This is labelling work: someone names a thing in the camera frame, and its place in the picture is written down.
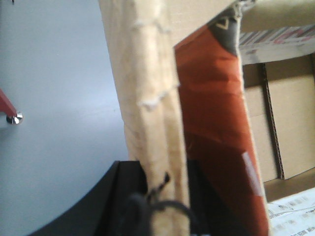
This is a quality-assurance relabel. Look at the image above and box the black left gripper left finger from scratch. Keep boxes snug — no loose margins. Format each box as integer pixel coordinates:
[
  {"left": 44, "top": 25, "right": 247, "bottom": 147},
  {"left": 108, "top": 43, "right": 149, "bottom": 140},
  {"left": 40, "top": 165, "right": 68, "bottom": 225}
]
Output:
[{"left": 32, "top": 161, "right": 147, "bottom": 236}]

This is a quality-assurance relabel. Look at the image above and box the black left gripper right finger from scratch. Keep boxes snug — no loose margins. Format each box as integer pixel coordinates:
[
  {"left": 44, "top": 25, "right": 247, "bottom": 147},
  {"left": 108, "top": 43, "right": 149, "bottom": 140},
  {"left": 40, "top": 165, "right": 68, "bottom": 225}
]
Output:
[{"left": 187, "top": 160, "right": 246, "bottom": 236}]

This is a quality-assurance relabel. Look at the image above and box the black cable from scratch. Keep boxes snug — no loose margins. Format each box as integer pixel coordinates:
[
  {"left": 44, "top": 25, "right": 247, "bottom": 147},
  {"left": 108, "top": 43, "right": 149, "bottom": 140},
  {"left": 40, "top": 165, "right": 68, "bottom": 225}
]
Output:
[{"left": 125, "top": 172, "right": 200, "bottom": 236}]

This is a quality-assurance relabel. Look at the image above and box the white printed label paper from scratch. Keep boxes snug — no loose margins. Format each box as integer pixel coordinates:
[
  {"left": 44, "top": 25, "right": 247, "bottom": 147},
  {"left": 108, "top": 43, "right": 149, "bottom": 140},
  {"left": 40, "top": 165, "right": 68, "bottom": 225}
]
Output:
[{"left": 268, "top": 188, "right": 315, "bottom": 236}]

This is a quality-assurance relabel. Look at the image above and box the orange printed cardboard box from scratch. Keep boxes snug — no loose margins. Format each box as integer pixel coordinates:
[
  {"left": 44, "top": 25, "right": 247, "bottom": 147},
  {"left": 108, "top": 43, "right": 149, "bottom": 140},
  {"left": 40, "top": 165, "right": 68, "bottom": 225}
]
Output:
[{"left": 98, "top": 0, "right": 315, "bottom": 236}]

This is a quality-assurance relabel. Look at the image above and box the red metal leg with foot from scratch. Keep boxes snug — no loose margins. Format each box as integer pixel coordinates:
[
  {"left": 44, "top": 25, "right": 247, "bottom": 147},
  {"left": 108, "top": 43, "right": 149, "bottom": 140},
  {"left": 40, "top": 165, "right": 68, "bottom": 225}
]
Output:
[{"left": 0, "top": 89, "right": 24, "bottom": 125}]

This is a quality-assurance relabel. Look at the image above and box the barcode label sheet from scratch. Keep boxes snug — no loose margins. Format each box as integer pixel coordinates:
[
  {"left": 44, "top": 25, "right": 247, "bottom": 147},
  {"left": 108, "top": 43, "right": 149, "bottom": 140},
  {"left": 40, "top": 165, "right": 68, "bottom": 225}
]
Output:
[{"left": 239, "top": 24, "right": 315, "bottom": 65}]

